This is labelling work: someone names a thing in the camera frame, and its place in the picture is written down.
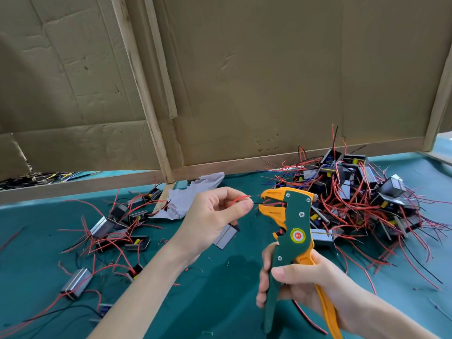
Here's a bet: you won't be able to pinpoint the transformer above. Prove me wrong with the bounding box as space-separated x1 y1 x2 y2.
213 194 255 250

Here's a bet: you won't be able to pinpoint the person's left forearm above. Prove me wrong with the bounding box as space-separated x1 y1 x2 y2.
88 247 190 339

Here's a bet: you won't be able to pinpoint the person's right hand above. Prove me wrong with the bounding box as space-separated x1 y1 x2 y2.
256 242 368 335

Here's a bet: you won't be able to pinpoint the short wooden bottom rail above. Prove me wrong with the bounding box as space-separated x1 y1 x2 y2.
0 170 165 205

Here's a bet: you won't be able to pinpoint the long red wire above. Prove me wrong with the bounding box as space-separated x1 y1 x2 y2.
292 300 330 336

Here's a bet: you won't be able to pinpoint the thin wooden strip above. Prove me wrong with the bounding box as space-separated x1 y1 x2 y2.
143 0 179 119

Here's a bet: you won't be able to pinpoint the orange green wire strippers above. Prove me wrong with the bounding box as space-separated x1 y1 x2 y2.
258 187 344 339

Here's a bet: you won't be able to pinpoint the smooth brown cardboard panel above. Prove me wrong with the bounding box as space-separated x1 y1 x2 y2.
157 0 452 167

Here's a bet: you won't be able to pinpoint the person's left hand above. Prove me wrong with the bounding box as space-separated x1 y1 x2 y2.
169 186 254 263

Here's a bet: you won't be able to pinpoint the heap of black cables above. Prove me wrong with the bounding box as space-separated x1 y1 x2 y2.
0 171 93 190

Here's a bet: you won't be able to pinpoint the creased brown cardboard panel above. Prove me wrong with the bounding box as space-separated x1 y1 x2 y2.
0 0 162 179

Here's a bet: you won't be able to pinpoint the wooden corner post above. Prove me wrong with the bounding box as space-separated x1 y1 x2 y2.
422 53 452 153

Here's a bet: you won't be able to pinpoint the pile of wired transformers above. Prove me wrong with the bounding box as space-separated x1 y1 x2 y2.
0 183 174 331
265 125 452 294

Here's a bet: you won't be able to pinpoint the flat grey board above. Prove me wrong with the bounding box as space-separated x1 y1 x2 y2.
427 134 452 167

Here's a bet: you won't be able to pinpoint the person's right forearm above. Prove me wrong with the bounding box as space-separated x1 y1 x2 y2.
349 293 439 339

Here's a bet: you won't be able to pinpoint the long wooden bottom rail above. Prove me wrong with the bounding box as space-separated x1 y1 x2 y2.
173 136 426 182

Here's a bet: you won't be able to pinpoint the grey plastic bag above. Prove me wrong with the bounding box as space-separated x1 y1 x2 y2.
150 173 226 221

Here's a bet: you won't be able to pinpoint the wide wooden post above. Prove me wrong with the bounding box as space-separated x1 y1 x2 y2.
111 0 175 184

